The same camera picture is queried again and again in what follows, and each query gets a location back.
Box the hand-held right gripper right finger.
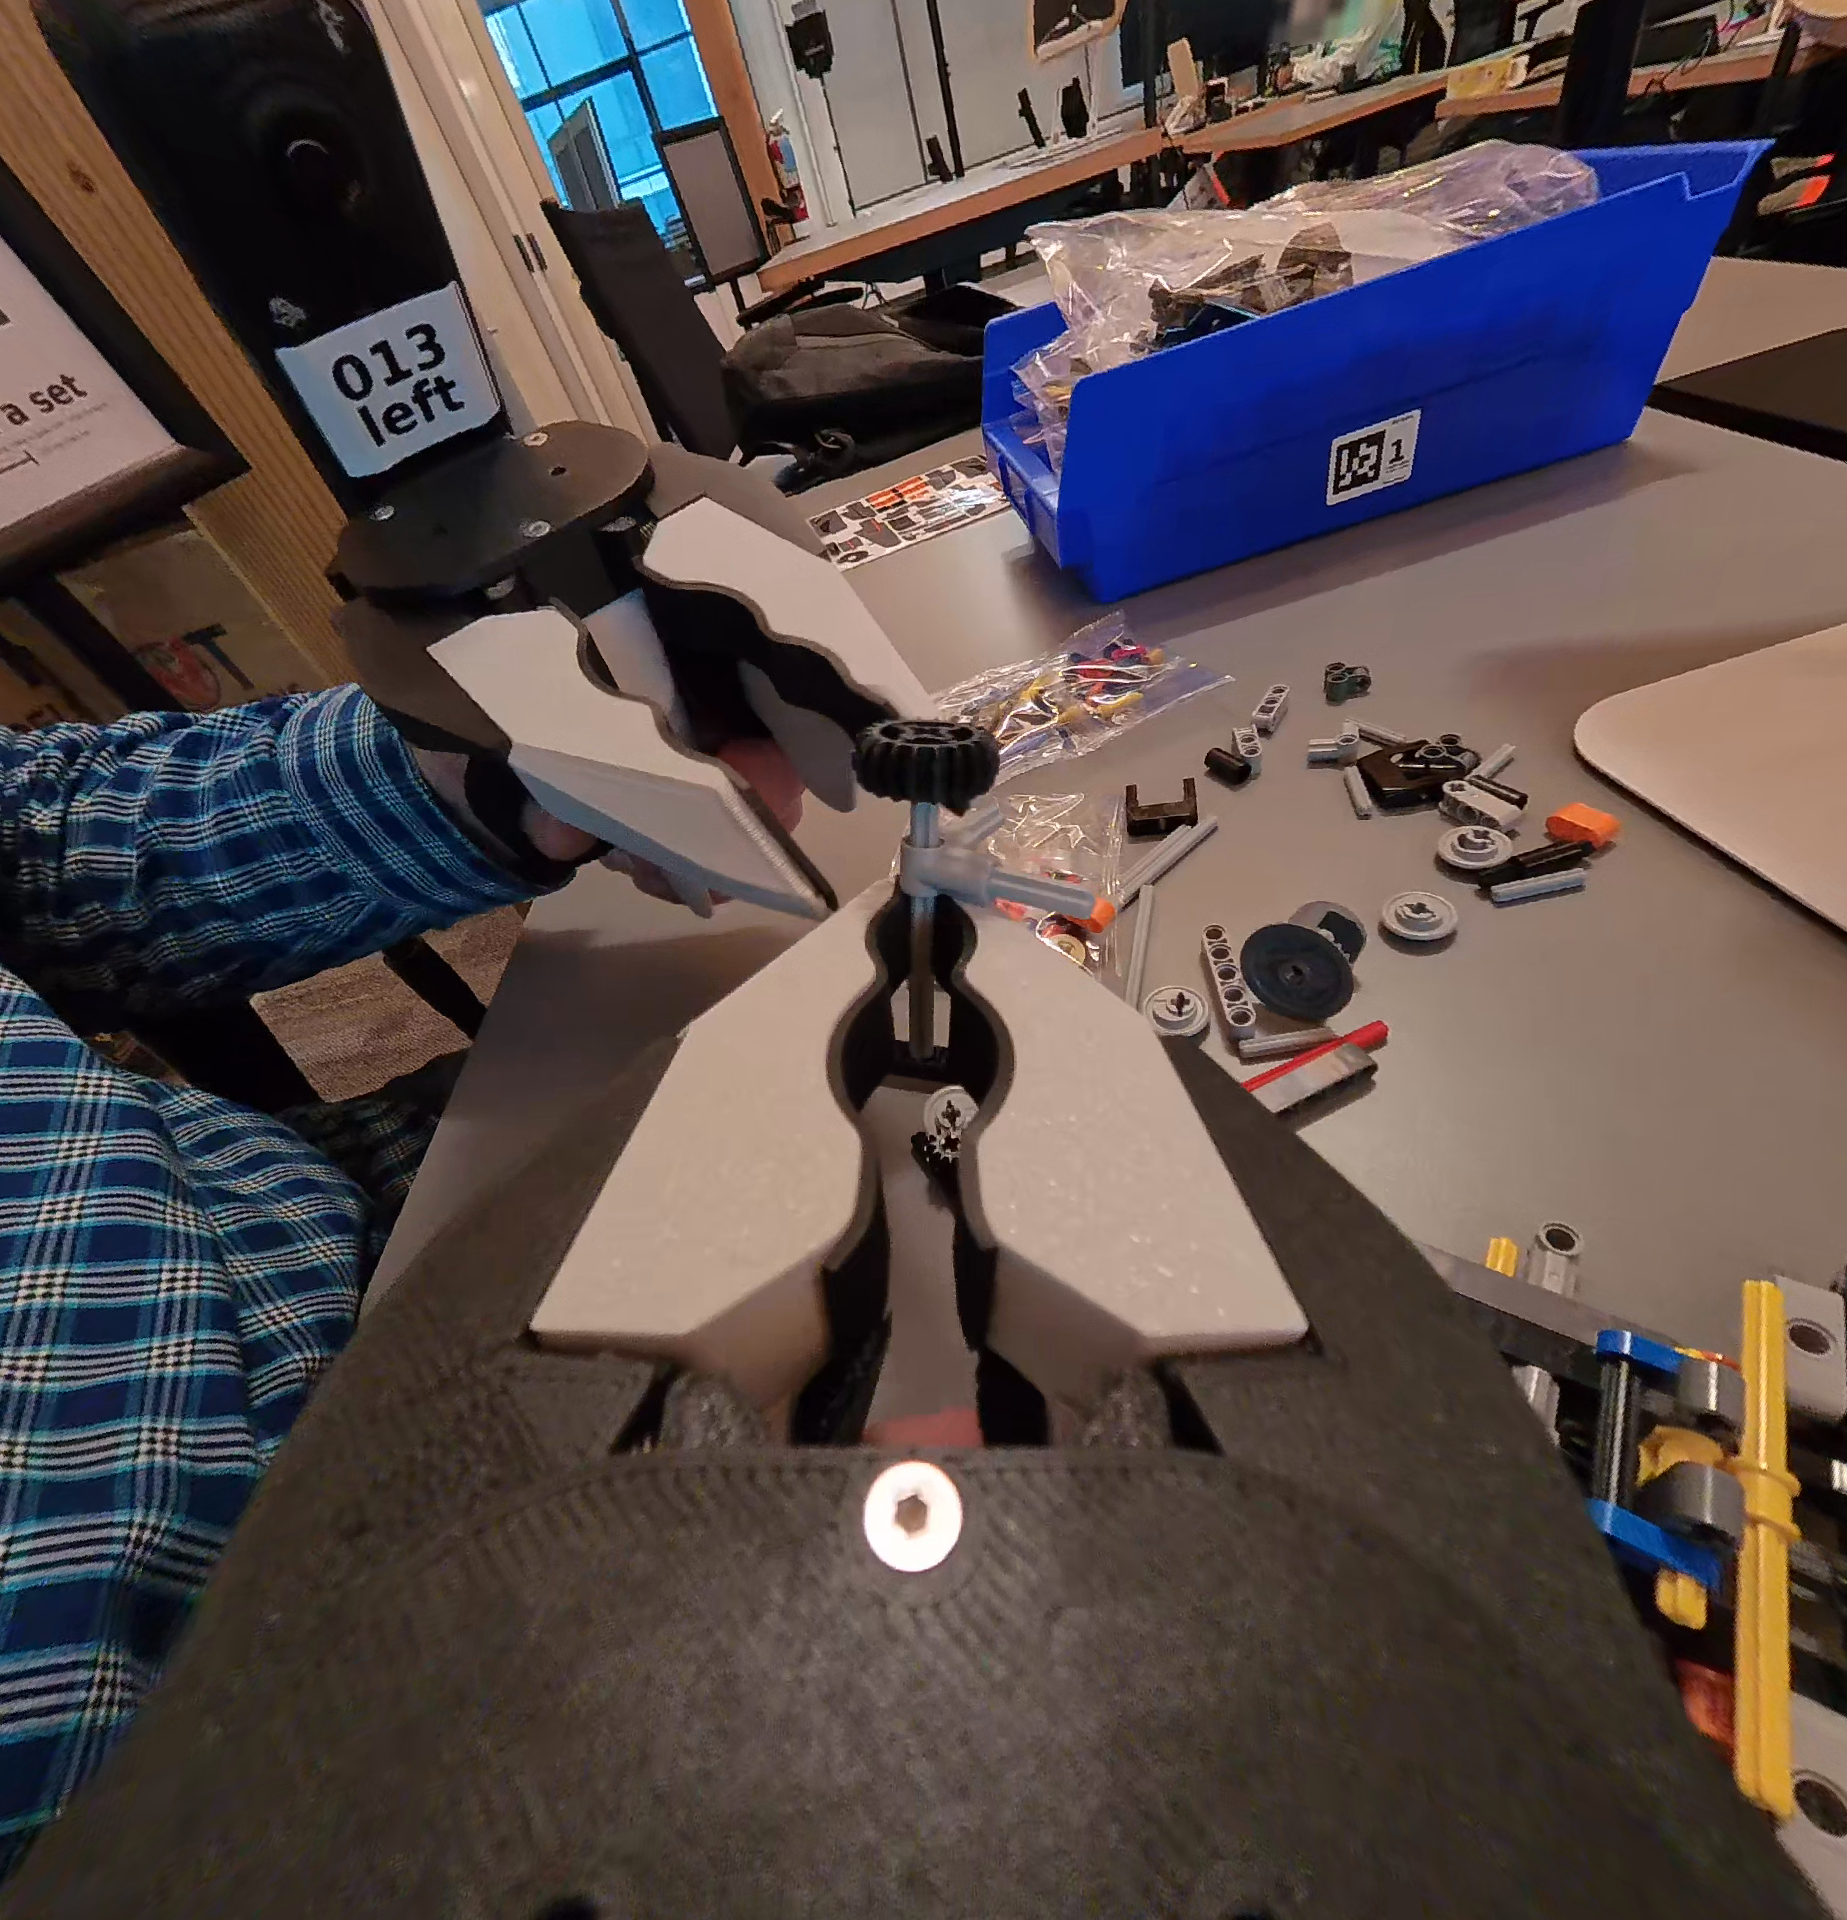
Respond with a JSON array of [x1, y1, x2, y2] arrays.
[[957, 908, 1307, 1444]]

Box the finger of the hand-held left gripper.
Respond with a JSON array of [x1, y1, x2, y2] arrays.
[[643, 498, 934, 813], [423, 607, 838, 920]]

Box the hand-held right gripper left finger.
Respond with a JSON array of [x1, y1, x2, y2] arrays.
[[529, 885, 886, 1444]]

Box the black bevel lego gear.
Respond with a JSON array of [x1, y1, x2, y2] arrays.
[[853, 718, 1002, 813]]

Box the lego axle assembly with gear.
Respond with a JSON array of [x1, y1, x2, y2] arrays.
[[894, 802, 1096, 1073]]

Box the person's left forearm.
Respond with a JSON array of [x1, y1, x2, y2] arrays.
[[0, 680, 556, 1036]]

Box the lego sticker sheet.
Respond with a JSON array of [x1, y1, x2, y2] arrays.
[[807, 457, 1018, 574]]

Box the grey holed lego beam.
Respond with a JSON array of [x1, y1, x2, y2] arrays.
[[1199, 920, 1258, 1048]]

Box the red lego axle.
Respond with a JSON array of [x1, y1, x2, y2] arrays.
[[1239, 1020, 1391, 1096]]

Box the dark blue lego disc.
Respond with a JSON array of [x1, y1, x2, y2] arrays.
[[1240, 900, 1369, 1023]]

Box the bag of red lego pieces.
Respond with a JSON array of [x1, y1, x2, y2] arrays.
[[994, 784, 1136, 963]]

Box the black lego plate assembly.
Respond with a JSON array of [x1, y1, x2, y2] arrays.
[[1349, 734, 1482, 822]]

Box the black and grey lego pin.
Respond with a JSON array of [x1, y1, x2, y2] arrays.
[[1473, 840, 1594, 903]]

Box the clear bags of lego parts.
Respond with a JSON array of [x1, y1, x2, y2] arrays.
[[1014, 139, 1603, 423]]

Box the partly built lego model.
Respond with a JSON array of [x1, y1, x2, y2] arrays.
[[1423, 1218, 1847, 1920]]

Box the person's left hand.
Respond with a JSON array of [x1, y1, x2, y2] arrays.
[[414, 734, 807, 916]]

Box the bag of yellow blue pieces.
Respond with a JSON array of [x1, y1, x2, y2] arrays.
[[928, 612, 1235, 769]]

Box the black backpack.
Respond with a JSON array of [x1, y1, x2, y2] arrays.
[[718, 285, 1026, 469]]

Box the black office chair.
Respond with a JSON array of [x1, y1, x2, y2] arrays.
[[537, 199, 748, 466]]

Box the long wooden desk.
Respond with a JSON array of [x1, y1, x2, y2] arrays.
[[754, 67, 1451, 298]]

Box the blue plaid shirt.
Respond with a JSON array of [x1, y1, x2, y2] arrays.
[[0, 945, 416, 1849]]

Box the blue storage bin with tag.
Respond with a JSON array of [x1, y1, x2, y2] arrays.
[[984, 142, 1772, 603]]

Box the white book stand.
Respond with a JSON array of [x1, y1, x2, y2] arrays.
[[1572, 608, 1847, 961]]

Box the framed wall sign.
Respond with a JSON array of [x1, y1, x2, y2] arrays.
[[0, 117, 252, 603]]

